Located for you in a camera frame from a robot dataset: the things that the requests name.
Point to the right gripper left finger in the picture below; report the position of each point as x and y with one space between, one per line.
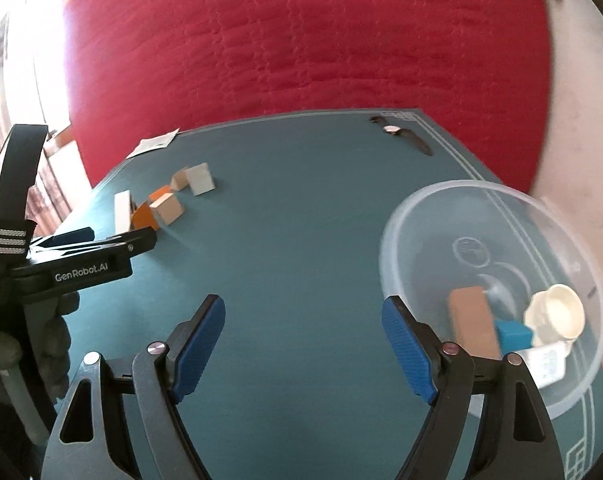
91 437

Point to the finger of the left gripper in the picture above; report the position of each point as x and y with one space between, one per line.
132 243
77 236

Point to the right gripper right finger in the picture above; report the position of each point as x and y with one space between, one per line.
515 437

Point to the large orange wedge block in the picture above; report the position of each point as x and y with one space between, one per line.
142 217

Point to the white rectangular block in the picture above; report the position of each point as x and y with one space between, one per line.
122 212

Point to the plain wooden cube block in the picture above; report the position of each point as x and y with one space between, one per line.
167 207

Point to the brown wooden rectangular block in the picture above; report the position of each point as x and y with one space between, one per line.
473 323

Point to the orange striped wedge block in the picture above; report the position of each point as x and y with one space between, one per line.
156 195

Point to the blue cube block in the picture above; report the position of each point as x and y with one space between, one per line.
513 336

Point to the white power adapter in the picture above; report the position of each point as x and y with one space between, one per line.
546 364

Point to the plain wooden wedge block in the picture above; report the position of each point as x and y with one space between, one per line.
179 180

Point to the white striped wedge block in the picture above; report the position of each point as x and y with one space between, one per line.
199 179

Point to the white paper sheet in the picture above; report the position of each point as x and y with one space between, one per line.
154 143

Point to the clear plastic bowl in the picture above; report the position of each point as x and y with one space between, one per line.
465 233

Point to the patterned pink curtain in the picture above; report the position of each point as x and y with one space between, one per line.
47 205

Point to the red quilted blanket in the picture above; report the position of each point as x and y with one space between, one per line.
480 68

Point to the black wristwatch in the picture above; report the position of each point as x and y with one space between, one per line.
404 133

